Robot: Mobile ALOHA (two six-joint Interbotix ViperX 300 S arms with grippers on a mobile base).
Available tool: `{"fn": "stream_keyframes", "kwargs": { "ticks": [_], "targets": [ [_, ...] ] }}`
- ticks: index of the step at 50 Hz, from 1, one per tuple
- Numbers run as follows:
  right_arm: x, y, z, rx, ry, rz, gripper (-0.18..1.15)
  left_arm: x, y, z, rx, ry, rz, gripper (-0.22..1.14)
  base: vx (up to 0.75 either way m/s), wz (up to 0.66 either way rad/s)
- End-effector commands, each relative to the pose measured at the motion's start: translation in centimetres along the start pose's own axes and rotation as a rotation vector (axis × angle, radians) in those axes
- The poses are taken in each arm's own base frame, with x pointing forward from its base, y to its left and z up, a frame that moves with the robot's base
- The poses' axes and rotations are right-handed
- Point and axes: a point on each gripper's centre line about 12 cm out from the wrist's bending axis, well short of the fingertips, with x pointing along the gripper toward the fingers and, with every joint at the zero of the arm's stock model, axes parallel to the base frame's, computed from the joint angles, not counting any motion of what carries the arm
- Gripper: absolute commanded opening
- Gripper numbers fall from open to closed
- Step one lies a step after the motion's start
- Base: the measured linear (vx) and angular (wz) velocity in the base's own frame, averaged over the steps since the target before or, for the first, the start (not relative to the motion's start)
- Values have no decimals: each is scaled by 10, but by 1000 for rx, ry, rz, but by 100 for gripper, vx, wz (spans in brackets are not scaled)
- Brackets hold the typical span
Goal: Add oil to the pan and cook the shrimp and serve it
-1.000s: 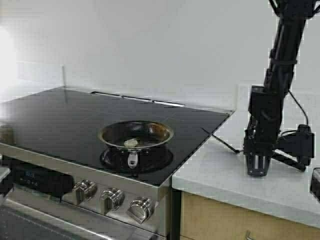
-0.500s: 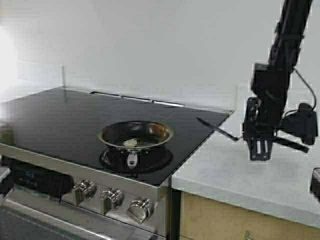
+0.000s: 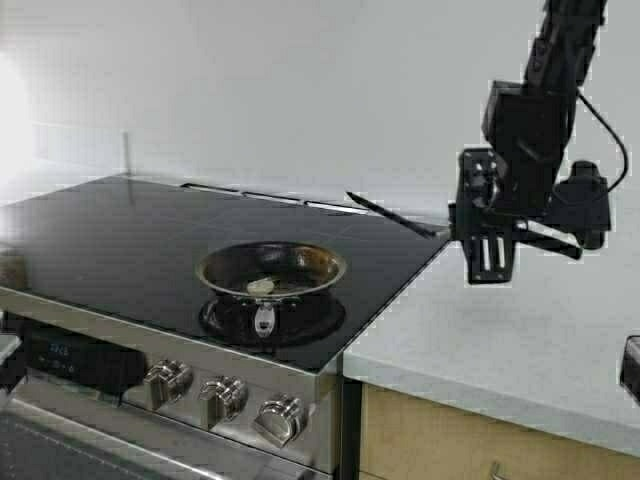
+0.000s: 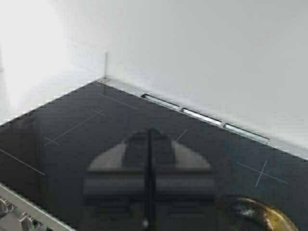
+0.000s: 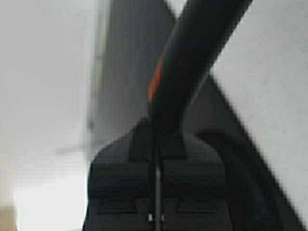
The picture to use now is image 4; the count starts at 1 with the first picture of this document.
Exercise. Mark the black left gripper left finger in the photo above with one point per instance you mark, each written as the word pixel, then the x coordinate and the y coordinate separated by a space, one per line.
pixel 117 187

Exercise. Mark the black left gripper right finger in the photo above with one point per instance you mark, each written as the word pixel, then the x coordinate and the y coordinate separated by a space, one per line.
pixel 182 187

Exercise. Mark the steel frying pan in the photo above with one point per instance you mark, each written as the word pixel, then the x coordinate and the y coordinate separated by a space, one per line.
pixel 244 213

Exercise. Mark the stainless steel induction stove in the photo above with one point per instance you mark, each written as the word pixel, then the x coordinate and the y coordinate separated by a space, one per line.
pixel 44 155

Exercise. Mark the right silver stove knob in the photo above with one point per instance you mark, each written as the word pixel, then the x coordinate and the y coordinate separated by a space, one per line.
pixel 29 223

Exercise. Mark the silver stove knob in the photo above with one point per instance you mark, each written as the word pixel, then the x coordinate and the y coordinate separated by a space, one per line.
pixel 5 207
pixel 29 223

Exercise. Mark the middle silver stove knob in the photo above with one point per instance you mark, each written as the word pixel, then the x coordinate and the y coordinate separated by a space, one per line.
pixel 5 207

